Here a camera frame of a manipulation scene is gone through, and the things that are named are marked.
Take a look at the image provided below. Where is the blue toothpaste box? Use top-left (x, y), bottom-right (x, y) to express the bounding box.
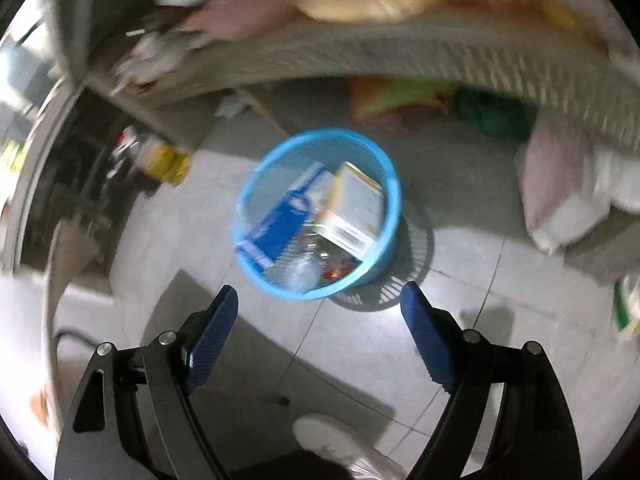
top-left (239, 162), bottom-right (334, 274)

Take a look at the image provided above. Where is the white yellow medicine box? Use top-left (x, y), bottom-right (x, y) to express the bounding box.
top-left (314, 162), bottom-right (384, 260)

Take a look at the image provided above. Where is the yellow oil bottle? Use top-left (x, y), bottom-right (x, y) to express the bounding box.
top-left (118, 125), bottom-right (193, 186)

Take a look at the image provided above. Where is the metal wire shelf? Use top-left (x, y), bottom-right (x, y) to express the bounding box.
top-left (86, 9), bottom-right (639, 152)

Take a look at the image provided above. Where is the blue mesh trash basket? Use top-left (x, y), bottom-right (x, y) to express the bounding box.
top-left (232, 128), bottom-right (402, 301)

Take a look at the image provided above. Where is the green label plastic bottle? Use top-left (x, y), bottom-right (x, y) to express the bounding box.
top-left (265, 252), bottom-right (326, 294)

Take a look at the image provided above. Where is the white shoe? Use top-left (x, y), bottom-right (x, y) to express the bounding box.
top-left (292, 413), bottom-right (407, 480)

